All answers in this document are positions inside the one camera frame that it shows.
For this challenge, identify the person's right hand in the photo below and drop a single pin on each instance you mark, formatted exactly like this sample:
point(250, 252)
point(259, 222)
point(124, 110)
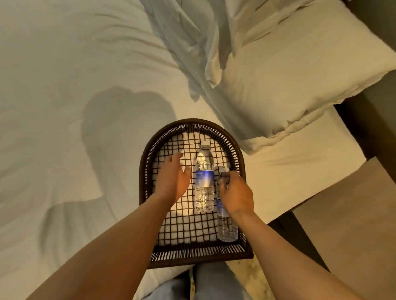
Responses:
point(236, 194)

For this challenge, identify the person's left hand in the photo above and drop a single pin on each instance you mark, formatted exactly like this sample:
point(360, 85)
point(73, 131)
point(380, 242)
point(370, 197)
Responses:
point(170, 182)

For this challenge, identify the person's right fingers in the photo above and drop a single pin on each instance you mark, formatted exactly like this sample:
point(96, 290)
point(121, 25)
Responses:
point(224, 180)

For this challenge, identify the person's left thumb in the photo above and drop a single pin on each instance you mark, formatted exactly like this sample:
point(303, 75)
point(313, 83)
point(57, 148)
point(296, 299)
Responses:
point(187, 176)

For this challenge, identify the clear blue-label water bottle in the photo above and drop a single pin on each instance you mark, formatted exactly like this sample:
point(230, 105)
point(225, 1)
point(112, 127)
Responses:
point(204, 179)
point(226, 227)

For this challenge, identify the person's right forearm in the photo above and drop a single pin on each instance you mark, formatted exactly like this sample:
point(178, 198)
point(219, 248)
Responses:
point(287, 262)

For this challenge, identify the person's left forearm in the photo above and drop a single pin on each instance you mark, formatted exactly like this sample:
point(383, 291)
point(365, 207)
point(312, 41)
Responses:
point(117, 247)

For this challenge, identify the dark brown wicker tray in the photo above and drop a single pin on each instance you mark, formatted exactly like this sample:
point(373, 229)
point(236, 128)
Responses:
point(185, 228)

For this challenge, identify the person's right leg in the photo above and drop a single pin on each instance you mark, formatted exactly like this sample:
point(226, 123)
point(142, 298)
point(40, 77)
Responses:
point(216, 282)

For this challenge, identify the person's leg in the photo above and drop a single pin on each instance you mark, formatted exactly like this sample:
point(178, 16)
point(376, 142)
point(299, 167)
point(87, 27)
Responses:
point(173, 289)
point(216, 282)

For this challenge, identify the person's left leg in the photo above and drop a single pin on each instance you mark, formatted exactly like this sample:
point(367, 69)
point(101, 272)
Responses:
point(173, 289)

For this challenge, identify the brown wooden nightstand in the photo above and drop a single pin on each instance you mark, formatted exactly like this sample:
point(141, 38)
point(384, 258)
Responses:
point(349, 222)

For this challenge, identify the white pillow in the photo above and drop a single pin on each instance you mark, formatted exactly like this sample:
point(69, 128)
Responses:
point(303, 71)

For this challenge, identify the crumpled white duvet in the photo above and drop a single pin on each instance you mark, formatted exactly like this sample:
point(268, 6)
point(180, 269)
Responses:
point(191, 37)

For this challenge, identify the white bed sheet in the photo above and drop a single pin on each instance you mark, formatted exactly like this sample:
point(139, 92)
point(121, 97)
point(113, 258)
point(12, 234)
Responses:
point(62, 92)

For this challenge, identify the dark brown headboard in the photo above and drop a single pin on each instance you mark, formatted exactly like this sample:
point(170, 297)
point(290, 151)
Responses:
point(377, 108)

